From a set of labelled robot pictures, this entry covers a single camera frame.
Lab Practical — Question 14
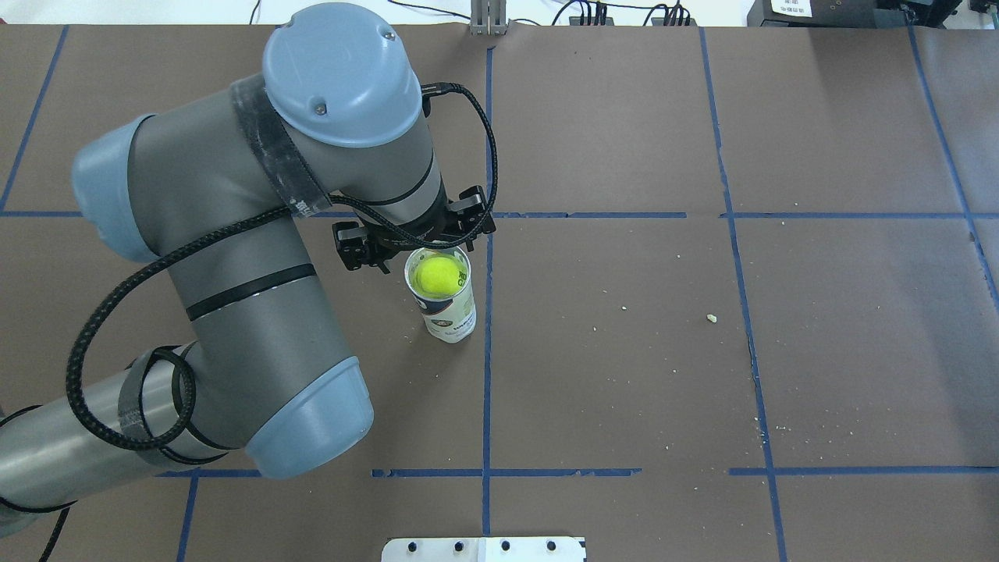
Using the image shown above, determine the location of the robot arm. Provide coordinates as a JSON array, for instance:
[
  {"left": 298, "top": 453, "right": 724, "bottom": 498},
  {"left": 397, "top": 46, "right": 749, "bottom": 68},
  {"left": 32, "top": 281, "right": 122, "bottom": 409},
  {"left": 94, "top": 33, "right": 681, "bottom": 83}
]
[{"left": 2, "top": 2, "right": 497, "bottom": 537}]

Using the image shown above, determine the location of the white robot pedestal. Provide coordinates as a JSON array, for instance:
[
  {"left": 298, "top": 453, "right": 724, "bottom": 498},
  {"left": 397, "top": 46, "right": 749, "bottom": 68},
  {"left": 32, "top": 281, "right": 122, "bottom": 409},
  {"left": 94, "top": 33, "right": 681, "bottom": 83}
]
[{"left": 379, "top": 535, "right": 588, "bottom": 561}]

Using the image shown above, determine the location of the brown paper table cover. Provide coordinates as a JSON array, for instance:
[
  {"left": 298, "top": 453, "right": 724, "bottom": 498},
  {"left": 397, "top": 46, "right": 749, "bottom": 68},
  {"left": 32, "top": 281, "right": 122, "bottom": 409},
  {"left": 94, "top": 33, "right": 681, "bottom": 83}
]
[{"left": 0, "top": 23, "right": 999, "bottom": 562}]

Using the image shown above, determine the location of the black box unit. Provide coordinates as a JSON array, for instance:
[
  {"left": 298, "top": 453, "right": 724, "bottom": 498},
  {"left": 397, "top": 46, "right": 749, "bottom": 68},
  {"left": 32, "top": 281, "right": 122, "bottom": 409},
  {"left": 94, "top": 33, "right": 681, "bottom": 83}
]
[{"left": 746, "top": 1, "right": 909, "bottom": 29}]

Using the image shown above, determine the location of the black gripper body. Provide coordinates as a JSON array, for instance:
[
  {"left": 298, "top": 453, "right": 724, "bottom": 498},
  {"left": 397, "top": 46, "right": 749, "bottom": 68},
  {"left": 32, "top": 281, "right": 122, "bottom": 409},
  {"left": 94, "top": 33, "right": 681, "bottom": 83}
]
[{"left": 332, "top": 185, "right": 497, "bottom": 274}]

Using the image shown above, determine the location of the clear tennis ball can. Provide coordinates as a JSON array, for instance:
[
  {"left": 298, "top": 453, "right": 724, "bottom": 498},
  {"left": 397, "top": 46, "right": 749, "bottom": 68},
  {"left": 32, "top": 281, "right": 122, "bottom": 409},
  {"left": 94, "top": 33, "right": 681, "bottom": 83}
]
[{"left": 404, "top": 247, "right": 477, "bottom": 343}]

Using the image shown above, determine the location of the aluminium frame post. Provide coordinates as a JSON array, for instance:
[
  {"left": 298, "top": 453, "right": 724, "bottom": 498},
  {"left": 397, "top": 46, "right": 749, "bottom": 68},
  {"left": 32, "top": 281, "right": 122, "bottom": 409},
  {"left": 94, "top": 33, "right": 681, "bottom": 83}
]
[{"left": 468, "top": 0, "right": 510, "bottom": 37}]

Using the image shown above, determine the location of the yellow tennis ball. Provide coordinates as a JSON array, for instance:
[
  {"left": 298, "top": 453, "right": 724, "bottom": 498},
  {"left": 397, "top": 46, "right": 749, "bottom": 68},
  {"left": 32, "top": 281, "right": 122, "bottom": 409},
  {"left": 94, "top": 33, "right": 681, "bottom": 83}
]
[{"left": 411, "top": 255, "right": 467, "bottom": 299}]

